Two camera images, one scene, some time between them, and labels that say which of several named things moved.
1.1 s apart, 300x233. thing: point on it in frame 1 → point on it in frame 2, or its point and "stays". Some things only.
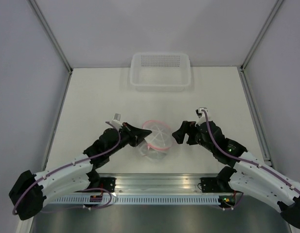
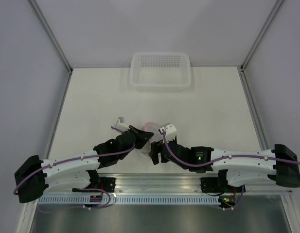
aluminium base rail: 158,183 stays
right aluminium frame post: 276,7 stays
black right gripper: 188,127 → 156,147
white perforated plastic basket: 160,72 stays
